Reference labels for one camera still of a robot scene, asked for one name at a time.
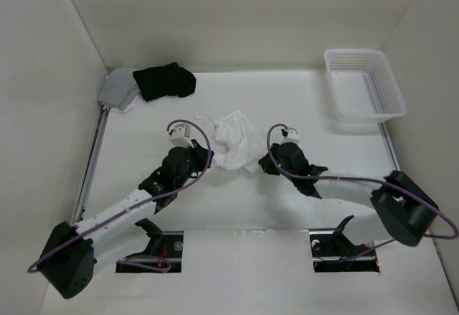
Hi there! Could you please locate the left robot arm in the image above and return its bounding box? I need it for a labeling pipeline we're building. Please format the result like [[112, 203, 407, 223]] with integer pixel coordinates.
[[36, 140, 214, 299]]

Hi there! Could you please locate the right metal table rail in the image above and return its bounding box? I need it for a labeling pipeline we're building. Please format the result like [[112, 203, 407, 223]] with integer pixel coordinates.
[[378, 123, 420, 227]]

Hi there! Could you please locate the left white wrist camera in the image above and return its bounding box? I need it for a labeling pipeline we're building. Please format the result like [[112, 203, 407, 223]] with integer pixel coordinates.
[[169, 123, 193, 148]]

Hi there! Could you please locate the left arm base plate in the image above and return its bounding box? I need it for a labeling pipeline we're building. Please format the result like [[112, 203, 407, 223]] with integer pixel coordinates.
[[115, 232, 184, 274]]

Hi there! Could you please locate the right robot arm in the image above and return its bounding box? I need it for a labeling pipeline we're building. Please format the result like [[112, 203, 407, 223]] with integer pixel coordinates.
[[258, 142, 439, 255]]

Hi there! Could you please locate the metal table rail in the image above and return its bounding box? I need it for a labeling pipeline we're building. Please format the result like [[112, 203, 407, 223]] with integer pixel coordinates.
[[378, 123, 420, 227], [70, 108, 110, 224]]

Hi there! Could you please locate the white folded tank top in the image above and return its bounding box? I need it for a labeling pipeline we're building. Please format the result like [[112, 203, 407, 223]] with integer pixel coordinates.
[[102, 95, 139, 114]]

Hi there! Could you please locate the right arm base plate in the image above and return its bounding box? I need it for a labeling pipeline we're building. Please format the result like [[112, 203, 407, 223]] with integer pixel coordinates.
[[309, 230, 380, 273]]

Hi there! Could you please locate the purple cable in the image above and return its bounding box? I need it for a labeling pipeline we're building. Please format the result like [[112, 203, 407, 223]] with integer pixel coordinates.
[[27, 119, 212, 273], [265, 123, 459, 263]]

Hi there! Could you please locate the left metal table rail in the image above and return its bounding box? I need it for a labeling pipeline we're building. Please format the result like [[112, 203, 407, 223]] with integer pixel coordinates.
[[70, 108, 110, 224]]

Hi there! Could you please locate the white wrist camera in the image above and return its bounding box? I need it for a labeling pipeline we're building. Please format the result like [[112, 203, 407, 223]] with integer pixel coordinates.
[[169, 123, 193, 148], [281, 127, 300, 144]]

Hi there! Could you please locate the white plastic basket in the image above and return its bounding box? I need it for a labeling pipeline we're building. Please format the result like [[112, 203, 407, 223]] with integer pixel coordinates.
[[323, 49, 407, 125]]

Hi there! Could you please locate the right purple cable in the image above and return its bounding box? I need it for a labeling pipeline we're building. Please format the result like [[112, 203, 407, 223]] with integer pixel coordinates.
[[265, 123, 459, 263]]

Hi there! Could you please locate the grey folded tank top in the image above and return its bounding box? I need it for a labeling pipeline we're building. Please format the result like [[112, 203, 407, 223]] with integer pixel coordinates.
[[97, 67, 140, 109]]

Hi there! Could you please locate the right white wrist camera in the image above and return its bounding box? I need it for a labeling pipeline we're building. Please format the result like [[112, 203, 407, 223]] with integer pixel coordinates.
[[281, 127, 300, 144]]

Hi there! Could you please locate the white tank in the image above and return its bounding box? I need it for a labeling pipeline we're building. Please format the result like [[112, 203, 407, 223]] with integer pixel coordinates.
[[102, 95, 139, 114], [194, 110, 266, 174]]

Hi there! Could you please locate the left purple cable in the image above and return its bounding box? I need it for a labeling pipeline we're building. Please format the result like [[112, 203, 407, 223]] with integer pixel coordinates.
[[27, 119, 212, 273]]

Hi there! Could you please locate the black folded tank top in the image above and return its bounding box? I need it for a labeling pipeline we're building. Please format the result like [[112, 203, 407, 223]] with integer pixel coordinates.
[[133, 62, 197, 102]]

